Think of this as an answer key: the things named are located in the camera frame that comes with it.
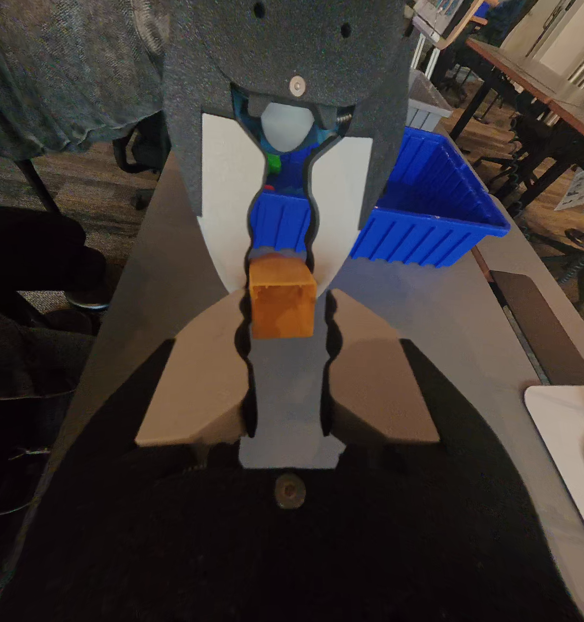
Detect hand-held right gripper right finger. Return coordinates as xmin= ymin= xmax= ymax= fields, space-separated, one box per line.
xmin=322 ymin=289 xmax=441 ymax=445

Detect orange single-stud mega block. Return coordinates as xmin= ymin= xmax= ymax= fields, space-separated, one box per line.
xmin=248 ymin=255 xmax=318 ymax=339

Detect person's grey sweater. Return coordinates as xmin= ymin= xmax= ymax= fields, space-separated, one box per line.
xmin=0 ymin=0 xmax=171 ymax=161

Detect long brown table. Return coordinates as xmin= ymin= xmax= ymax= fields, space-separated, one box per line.
xmin=467 ymin=36 xmax=584 ymax=151

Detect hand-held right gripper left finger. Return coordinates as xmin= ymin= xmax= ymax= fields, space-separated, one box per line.
xmin=136 ymin=292 xmax=259 ymax=448

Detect grey ribbed plastic bin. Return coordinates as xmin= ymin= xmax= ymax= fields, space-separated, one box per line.
xmin=406 ymin=68 xmax=454 ymax=133

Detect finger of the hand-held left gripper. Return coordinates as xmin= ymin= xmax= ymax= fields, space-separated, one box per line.
xmin=307 ymin=136 xmax=374 ymax=293
xmin=197 ymin=113 xmax=268 ymax=294

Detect person's dark trousers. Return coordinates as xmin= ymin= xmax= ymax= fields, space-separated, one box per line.
xmin=0 ymin=204 xmax=108 ymax=516

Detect blue ribbed plastic bin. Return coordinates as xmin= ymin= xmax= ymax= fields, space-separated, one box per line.
xmin=251 ymin=126 xmax=511 ymax=269

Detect black office chair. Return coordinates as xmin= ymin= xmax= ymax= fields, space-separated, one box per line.
xmin=508 ymin=114 xmax=562 ymax=219
xmin=561 ymin=214 xmax=584 ymax=297

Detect white printed paper sheet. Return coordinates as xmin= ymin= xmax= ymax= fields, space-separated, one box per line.
xmin=554 ymin=172 xmax=584 ymax=212

